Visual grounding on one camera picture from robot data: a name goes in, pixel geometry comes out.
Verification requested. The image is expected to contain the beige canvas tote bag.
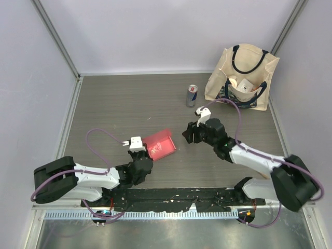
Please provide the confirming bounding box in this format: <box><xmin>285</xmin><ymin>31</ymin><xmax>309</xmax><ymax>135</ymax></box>
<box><xmin>204</xmin><ymin>44</ymin><xmax>280</xmax><ymax>111</ymax></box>

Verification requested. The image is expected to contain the white tape roll in bag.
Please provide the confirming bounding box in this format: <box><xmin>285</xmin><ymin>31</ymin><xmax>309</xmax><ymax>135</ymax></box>
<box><xmin>228</xmin><ymin>75</ymin><xmax>238</xmax><ymax>89</ymax></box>

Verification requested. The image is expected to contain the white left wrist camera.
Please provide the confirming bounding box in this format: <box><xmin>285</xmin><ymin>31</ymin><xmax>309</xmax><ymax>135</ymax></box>
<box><xmin>122</xmin><ymin>136</ymin><xmax>146</xmax><ymax>153</ymax></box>

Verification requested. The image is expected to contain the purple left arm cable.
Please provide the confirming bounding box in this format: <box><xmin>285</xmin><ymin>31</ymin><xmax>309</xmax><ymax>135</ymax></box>
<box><xmin>30</xmin><ymin>128</ymin><xmax>130</xmax><ymax>224</ymax></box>

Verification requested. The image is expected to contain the white box in bag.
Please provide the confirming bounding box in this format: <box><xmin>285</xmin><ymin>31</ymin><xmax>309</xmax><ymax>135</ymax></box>
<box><xmin>237</xmin><ymin>78</ymin><xmax>254</xmax><ymax>93</ymax></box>

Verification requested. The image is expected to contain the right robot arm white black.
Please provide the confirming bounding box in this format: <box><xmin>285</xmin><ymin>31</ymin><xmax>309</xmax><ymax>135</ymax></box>
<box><xmin>182</xmin><ymin>118</ymin><xmax>319</xmax><ymax>212</ymax></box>

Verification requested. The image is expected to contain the grey slotted cable duct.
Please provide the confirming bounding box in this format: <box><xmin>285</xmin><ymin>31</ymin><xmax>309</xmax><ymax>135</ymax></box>
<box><xmin>44</xmin><ymin>210</ymin><xmax>239</xmax><ymax>220</ymax></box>

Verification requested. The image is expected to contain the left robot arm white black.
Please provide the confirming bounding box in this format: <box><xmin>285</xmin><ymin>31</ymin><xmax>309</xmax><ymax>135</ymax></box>
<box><xmin>31</xmin><ymin>151</ymin><xmax>153</xmax><ymax>207</ymax></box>

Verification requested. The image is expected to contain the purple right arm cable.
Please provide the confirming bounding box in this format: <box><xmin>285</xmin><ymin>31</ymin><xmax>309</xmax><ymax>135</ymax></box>
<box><xmin>204</xmin><ymin>98</ymin><xmax>325</xmax><ymax>229</ymax></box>

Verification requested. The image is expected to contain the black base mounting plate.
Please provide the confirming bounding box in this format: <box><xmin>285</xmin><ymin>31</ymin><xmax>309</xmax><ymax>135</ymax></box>
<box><xmin>87</xmin><ymin>187</ymin><xmax>266</xmax><ymax>213</ymax></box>

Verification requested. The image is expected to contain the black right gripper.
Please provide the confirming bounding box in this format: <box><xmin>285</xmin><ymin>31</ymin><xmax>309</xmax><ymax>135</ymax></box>
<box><xmin>182</xmin><ymin>116</ymin><xmax>217</xmax><ymax>147</ymax></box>

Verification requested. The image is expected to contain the clear plastic wrapper scrap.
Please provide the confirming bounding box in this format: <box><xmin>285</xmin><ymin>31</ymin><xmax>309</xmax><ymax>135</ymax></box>
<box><xmin>151</xmin><ymin>144</ymin><xmax>162</xmax><ymax>154</ymax></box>

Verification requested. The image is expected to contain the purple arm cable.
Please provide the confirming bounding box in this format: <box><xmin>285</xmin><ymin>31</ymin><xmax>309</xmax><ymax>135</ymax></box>
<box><xmin>204</xmin><ymin>98</ymin><xmax>325</xmax><ymax>229</ymax></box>
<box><xmin>30</xmin><ymin>128</ymin><xmax>130</xmax><ymax>224</ymax></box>

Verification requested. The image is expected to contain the silver blue drink can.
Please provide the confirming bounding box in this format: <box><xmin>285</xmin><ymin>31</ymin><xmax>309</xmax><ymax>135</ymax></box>
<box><xmin>186</xmin><ymin>85</ymin><xmax>198</xmax><ymax>107</ymax></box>

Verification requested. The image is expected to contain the pink paper box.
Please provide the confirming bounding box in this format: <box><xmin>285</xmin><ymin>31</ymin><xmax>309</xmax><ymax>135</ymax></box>
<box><xmin>142</xmin><ymin>129</ymin><xmax>176</xmax><ymax>161</ymax></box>

